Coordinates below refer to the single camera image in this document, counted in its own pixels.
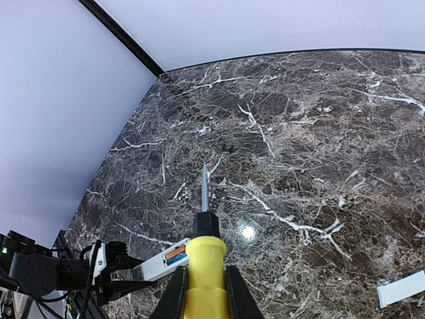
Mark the white remote control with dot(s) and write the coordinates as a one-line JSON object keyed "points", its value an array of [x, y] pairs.
{"points": [[156, 267]]}

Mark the white battery cover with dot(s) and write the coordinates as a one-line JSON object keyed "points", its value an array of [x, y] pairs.
{"points": [[401, 289]]}

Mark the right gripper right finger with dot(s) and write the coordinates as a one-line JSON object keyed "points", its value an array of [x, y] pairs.
{"points": [[241, 304]]}

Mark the orange battery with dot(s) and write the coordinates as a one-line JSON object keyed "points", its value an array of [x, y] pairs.
{"points": [[175, 253]]}

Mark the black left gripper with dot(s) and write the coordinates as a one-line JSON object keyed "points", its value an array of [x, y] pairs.
{"points": [[37, 275]]}

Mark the blue battery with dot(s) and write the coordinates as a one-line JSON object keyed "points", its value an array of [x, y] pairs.
{"points": [[176, 259]]}

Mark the yellow handled screwdriver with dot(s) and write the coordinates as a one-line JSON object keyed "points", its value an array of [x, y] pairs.
{"points": [[206, 290]]}

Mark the left black frame post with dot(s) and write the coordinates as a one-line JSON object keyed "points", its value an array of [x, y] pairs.
{"points": [[122, 36]]}

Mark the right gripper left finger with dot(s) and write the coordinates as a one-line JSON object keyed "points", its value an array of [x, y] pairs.
{"points": [[172, 302]]}

